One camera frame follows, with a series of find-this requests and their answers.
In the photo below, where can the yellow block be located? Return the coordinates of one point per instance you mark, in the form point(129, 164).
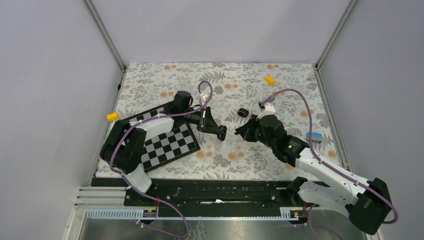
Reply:
point(112, 116)
point(270, 80)

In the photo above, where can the black earbud charging case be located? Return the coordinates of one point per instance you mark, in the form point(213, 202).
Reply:
point(222, 135)

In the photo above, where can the yellow block left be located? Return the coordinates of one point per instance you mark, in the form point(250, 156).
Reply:
point(112, 116)

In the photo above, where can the black oval case lid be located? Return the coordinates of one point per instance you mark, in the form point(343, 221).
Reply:
point(242, 112)

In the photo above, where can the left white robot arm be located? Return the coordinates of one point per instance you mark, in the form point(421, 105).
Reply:
point(137, 145)

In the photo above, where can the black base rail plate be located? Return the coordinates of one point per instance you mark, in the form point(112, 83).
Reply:
point(226, 198)

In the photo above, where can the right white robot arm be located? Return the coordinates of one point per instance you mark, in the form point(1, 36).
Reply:
point(366, 203)

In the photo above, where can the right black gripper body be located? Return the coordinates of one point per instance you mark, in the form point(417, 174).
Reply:
point(267, 140)

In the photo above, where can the floral patterned table mat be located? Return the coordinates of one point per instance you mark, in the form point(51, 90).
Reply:
point(299, 106)

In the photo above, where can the black white checkerboard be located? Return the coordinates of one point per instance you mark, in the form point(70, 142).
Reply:
point(168, 147)

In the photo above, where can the yellow block far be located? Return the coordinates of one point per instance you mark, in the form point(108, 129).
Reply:
point(270, 80)

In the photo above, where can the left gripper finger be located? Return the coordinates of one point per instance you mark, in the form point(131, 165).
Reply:
point(207, 121)
point(213, 130)

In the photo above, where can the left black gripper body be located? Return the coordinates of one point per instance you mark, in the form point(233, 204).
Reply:
point(195, 119)

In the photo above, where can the blue white eraser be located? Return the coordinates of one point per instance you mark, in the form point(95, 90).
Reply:
point(314, 136)

